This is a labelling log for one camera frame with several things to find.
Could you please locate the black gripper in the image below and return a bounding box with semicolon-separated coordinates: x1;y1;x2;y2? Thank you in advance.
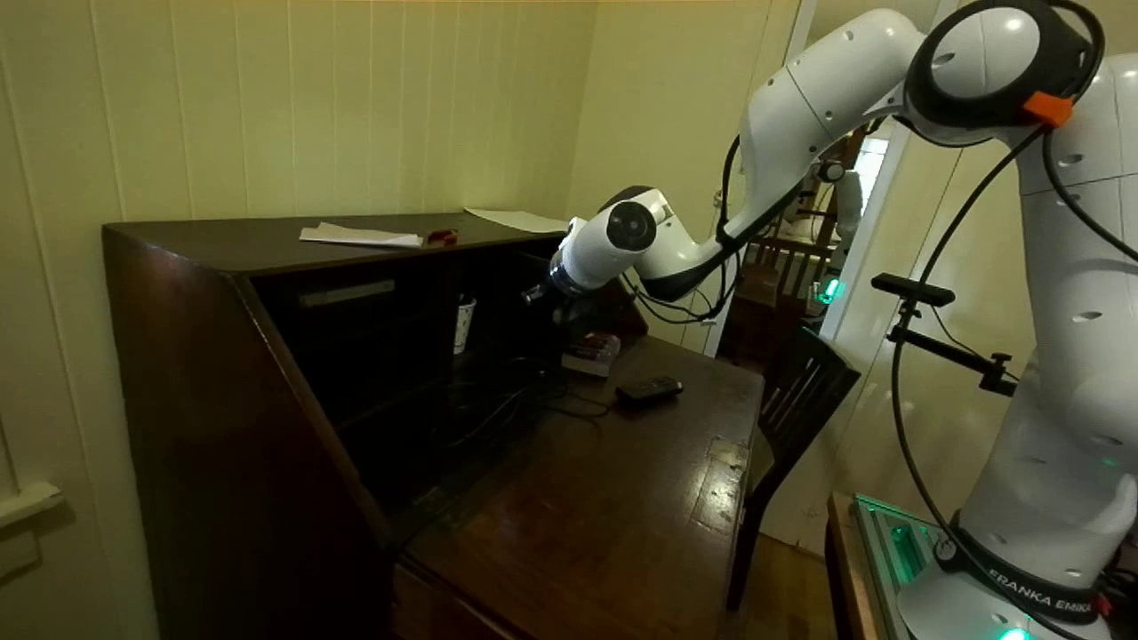
520;258;583;329

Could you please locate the brown spindle chair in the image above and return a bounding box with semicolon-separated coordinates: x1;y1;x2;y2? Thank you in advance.
738;175;845;348

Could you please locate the black remote control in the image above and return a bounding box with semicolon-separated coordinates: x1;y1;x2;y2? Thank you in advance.
611;373;685;410

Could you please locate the John Grisham paperback book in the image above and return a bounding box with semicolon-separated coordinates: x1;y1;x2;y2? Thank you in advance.
559;329;625;383

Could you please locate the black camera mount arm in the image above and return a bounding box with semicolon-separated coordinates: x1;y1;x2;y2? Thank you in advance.
886;299;1025;401

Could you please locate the dark wooden chair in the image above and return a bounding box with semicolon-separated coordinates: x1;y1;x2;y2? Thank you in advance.
721;324;865;616

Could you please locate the orange cable clip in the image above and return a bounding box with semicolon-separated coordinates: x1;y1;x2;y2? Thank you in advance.
1019;88;1081;130

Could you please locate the white wall trim ledge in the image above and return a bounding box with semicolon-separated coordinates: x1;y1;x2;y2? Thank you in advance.
0;476;62;582

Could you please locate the long black robot cable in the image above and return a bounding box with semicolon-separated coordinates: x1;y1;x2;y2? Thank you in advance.
886;0;1138;620

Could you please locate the small desk drawer front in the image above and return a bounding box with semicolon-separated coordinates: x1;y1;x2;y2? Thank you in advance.
296;274;400;313

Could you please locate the robot base table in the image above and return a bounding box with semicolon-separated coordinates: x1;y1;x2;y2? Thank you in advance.
826;489;1138;640

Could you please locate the white paper stack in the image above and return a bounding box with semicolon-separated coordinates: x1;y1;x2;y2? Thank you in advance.
296;219;425;252

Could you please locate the black camera on stand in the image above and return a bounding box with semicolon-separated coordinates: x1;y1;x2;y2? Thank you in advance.
868;271;961;311

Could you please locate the dark wooden secretary desk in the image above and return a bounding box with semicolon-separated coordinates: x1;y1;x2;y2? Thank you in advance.
98;211;768;640

